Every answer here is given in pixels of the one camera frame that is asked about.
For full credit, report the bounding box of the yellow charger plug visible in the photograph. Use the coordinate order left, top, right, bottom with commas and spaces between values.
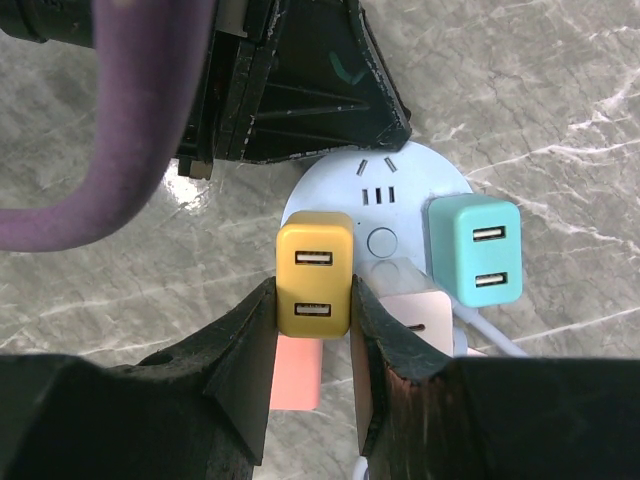
276, 211, 354, 339

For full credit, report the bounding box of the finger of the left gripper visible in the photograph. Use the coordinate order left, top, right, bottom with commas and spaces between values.
177, 0, 411, 178

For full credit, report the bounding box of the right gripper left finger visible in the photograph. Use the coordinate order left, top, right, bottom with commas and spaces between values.
1, 279, 278, 479

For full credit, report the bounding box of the pink charger plug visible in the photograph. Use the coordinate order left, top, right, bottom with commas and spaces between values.
270, 335, 323, 411

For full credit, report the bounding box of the round blue power strip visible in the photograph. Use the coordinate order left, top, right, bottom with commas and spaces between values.
281, 141, 472, 273

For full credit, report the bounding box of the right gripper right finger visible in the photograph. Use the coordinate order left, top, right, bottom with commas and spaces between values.
350, 279, 639, 479

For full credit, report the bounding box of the white charger plug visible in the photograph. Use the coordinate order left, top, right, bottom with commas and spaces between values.
357, 258, 454, 356

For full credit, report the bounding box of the teal usb charger plug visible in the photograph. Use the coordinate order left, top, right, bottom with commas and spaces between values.
426, 193, 523, 308

